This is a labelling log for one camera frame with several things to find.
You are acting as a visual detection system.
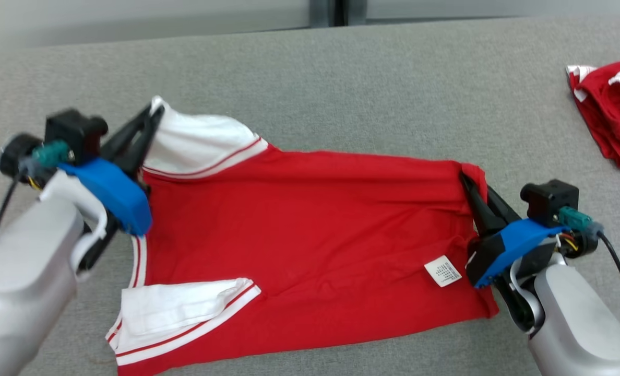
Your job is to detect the red shorts with white stripe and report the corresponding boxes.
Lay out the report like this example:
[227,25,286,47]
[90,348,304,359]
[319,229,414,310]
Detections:
[566,57,620,169]

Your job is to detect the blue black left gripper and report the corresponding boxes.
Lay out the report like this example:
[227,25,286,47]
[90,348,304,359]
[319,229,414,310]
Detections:
[58,104,164,237]

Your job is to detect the black round left gripper motor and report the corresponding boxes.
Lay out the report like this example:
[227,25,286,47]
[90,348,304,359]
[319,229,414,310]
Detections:
[0,133,44,178]

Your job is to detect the grey metal wall post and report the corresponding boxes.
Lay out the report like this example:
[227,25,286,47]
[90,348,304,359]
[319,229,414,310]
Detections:
[309,0,368,28]

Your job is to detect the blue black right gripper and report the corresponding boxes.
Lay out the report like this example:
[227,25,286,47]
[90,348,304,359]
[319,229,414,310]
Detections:
[460,175,564,289]

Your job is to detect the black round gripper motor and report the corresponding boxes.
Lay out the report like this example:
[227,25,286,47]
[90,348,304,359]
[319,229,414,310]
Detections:
[0,133,44,178]
[555,232,599,259]

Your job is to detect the black round right gripper motor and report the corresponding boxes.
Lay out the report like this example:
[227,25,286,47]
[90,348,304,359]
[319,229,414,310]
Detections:
[555,232,599,259]

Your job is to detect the black right cable teal plug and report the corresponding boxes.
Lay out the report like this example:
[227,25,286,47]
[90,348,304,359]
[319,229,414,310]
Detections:
[558,206,620,335]

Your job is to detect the black left cable teal plug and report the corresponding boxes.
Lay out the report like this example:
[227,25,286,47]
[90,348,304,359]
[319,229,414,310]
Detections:
[0,140,74,242]

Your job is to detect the red shirt with white sleeves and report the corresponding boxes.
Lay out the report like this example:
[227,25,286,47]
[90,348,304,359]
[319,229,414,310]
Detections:
[105,96,500,376]

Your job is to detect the black cable teal plug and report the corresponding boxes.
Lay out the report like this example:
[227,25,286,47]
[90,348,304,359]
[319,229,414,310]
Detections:
[0,140,74,242]
[558,206,620,335]

